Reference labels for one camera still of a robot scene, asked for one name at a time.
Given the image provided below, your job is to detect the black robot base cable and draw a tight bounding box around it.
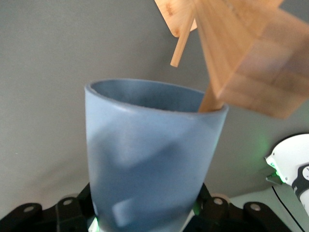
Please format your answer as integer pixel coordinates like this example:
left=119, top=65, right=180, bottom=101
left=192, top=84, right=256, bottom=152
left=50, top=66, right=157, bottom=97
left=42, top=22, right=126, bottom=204
left=271, top=185, right=306, bottom=232

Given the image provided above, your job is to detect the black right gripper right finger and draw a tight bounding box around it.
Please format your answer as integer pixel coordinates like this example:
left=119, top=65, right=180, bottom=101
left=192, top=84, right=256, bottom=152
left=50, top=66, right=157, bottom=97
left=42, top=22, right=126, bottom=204
left=192, top=183, right=233, bottom=232

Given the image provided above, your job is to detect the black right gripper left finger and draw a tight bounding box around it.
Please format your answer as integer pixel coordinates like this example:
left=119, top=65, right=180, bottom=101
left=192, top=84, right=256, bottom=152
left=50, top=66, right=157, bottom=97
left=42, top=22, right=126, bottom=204
left=56, top=183, right=95, bottom=232

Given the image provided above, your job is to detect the wooden cup rack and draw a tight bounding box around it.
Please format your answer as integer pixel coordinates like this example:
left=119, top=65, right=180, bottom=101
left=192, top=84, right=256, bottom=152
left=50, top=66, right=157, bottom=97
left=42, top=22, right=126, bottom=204
left=154, top=0, right=309, bottom=119

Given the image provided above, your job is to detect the light blue plastic cup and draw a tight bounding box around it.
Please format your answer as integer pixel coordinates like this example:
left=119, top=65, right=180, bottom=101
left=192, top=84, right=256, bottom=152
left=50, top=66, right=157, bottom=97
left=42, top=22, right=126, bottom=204
left=84, top=78, right=229, bottom=232

